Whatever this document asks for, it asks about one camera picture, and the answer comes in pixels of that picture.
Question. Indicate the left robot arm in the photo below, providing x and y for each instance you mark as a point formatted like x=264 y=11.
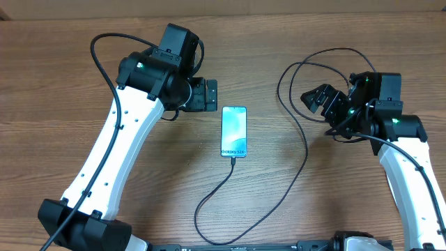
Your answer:
x=161 y=78

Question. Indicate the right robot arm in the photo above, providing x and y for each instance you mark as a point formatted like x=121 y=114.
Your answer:
x=373 y=110

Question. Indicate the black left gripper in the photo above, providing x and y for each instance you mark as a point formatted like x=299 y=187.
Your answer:
x=198 y=102

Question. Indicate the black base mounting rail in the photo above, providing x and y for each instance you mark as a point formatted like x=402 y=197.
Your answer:
x=334 y=244

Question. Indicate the Samsung Galaxy smartphone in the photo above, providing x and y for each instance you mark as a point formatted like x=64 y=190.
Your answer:
x=234 y=132

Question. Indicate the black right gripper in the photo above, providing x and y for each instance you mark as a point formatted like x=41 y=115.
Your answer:
x=334 y=100

